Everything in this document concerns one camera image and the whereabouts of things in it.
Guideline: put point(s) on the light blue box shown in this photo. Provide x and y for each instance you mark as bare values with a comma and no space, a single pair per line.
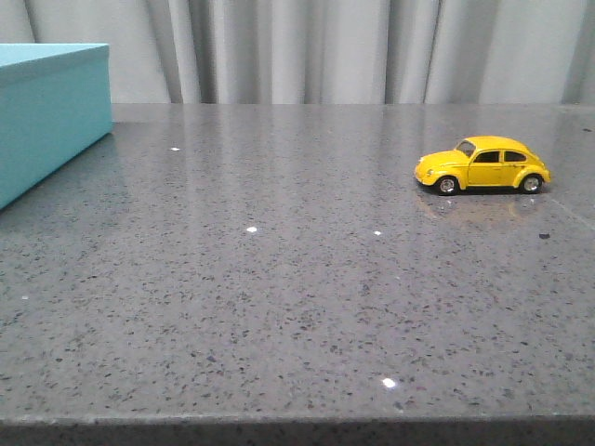
55,102

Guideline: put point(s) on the grey pleated curtain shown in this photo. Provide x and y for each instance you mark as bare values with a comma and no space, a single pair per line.
337,52

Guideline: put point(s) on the yellow toy beetle car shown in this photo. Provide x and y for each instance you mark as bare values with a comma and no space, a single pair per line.
483,162

